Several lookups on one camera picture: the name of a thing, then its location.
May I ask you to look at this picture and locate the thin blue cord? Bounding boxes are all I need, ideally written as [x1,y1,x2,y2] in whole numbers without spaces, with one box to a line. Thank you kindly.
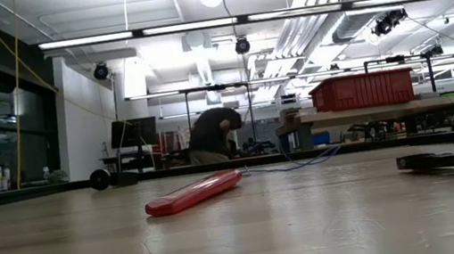
[214,0,344,179]

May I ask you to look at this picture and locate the black ceiling spotlight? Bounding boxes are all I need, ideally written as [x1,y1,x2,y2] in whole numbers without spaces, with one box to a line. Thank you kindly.
[233,36,252,57]
[369,7,411,38]
[91,62,111,83]

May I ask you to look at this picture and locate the long ceiling light bar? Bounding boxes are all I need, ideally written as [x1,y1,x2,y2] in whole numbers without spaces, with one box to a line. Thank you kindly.
[37,0,423,58]

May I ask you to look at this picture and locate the person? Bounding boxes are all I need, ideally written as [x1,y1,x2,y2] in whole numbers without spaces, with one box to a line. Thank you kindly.
[182,103,249,168]

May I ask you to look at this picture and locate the red plastic bin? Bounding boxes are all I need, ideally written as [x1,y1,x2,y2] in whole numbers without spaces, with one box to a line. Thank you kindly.
[306,65,417,117]

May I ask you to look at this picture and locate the black computer monitor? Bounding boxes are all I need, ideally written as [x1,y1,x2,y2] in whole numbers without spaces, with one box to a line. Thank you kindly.
[107,114,165,176]

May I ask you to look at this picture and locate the blue crate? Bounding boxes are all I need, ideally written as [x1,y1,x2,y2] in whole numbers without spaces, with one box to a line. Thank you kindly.
[311,130,332,147]

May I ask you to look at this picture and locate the wooden wheeled workbench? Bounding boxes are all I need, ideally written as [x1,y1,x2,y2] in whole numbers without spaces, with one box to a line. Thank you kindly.
[273,92,454,159]

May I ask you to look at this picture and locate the red utility knife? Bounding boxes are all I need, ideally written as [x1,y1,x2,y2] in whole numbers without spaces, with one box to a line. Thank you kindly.
[141,167,249,220]

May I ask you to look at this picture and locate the black screw clamp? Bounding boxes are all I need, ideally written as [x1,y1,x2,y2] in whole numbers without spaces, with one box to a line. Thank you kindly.
[87,162,141,193]

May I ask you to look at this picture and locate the yellow extension cable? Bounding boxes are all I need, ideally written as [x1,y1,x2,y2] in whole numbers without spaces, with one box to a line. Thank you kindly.
[0,0,157,193]

